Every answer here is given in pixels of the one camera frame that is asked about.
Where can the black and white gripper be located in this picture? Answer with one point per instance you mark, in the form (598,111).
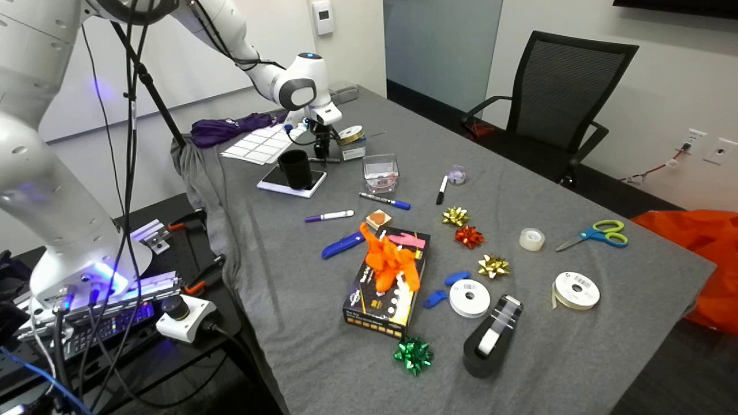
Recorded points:
(312,116)

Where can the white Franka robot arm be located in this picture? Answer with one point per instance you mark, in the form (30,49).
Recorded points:
(47,192)

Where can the black cup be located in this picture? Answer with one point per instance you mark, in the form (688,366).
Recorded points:
(296,172)

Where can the purple capped white marker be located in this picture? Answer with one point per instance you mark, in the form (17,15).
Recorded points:
(329,218)

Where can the blue capped marker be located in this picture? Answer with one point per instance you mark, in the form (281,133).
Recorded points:
(383,202)

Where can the black and white marker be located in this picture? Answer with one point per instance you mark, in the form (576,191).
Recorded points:
(441,191)

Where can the small gray box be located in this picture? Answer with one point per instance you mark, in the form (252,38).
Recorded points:
(353,154)

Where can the white label sheet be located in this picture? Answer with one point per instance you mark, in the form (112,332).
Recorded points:
(256,146)

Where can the clear plastic box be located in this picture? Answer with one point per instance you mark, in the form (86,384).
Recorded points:
(380,176)

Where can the small orange white pad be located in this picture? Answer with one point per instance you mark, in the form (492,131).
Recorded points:
(378,221)

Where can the purple ribbon bundle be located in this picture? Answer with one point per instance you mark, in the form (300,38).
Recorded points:
(221,128)

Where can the orange ribbon bow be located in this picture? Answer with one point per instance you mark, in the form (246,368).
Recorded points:
(392,259)

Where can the small clear round container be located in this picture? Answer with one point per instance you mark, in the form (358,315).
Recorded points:
(456,176)

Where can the gold gift bow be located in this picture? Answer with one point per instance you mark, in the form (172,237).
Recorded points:
(454,218)
(493,265)

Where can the gray tablecloth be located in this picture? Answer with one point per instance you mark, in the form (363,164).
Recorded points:
(308,307)

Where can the red gift bow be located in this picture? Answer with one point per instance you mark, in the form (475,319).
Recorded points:
(468,237)

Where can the black gift box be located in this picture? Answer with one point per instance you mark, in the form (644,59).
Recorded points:
(380,307)

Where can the black tripod stand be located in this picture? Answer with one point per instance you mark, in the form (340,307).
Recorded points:
(153,94)

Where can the small blue clip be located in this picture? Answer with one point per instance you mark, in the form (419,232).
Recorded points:
(433,299)
(456,278)

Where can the white emergency stop box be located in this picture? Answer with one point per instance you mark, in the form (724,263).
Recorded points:
(185,319)

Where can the clear tape roll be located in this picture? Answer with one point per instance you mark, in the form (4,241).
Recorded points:
(530,241)

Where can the green gift bow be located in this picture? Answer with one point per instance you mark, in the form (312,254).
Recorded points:
(414,357)

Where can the black mesh office chair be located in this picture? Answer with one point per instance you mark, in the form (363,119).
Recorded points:
(566,94)

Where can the black tape dispenser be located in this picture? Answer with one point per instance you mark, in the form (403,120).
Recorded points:
(492,337)

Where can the white gold ribbon spool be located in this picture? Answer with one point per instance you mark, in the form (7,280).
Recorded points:
(576,292)

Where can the blue green scissors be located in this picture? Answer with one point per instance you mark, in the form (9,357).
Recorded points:
(602,237)

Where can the orange fabric bag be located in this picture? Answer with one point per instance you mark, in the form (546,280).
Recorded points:
(705,246)

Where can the white wall thermostat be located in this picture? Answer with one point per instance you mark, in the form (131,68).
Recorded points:
(323,15)

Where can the small silver bracket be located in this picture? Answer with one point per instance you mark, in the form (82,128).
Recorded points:
(150,234)

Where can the silver robot base rail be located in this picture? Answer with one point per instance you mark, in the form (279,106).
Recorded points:
(130,301)

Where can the white wall outlet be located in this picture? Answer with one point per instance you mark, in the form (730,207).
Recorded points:
(727,150)
(695,139)

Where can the black wall screen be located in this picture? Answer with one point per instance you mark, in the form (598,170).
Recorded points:
(675,5)

